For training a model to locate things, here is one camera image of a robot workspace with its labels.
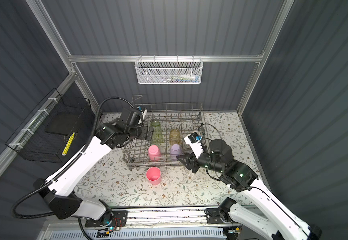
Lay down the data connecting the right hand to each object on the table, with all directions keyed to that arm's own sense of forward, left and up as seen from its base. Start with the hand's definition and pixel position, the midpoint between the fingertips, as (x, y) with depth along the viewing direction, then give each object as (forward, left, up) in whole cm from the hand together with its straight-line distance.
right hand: (182, 155), depth 63 cm
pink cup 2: (+3, +17, -28) cm, 33 cm away
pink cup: (+10, +15, -16) cm, 25 cm away
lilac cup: (+12, +4, -16) cm, 20 cm away
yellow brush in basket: (+7, +53, -1) cm, 54 cm away
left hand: (+15, +18, 0) cm, 24 cm away
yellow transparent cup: (+22, +4, -18) cm, 29 cm away
